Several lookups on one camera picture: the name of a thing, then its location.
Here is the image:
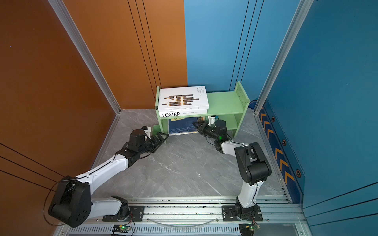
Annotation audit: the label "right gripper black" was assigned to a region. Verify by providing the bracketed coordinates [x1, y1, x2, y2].
[193, 122, 220, 142]

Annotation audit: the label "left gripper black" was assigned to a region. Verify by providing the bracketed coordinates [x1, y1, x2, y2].
[138, 132, 169, 156]

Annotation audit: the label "dark blue book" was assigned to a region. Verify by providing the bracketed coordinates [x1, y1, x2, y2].
[168, 117, 198, 135]

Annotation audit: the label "white LOVER book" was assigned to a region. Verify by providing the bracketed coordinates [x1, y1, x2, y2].
[158, 109, 208, 118]

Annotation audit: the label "white book brown bars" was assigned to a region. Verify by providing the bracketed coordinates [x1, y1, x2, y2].
[158, 86, 209, 111]

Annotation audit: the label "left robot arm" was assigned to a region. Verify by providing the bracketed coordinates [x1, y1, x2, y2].
[42, 126, 169, 228]

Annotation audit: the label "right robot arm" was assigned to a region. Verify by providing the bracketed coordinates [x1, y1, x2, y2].
[193, 120, 272, 222]

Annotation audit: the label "green desktop shelf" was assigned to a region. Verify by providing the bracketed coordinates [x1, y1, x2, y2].
[152, 81, 251, 144]

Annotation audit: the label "left circuit board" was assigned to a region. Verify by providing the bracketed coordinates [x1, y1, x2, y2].
[111, 224, 132, 236]

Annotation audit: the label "circuit board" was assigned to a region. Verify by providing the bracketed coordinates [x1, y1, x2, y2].
[239, 223, 261, 236]
[111, 224, 132, 236]

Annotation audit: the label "right circuit board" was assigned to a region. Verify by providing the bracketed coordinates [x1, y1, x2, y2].
[239, 223, 261, 236]

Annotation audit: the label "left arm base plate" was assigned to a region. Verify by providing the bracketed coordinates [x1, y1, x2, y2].
[102, 206, 145, 222]

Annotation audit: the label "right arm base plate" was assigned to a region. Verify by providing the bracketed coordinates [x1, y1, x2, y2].
[221, 205, 263, 222]

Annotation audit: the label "aluminium rail frame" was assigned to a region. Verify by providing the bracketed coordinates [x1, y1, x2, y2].
[54, 195, 312, 236]

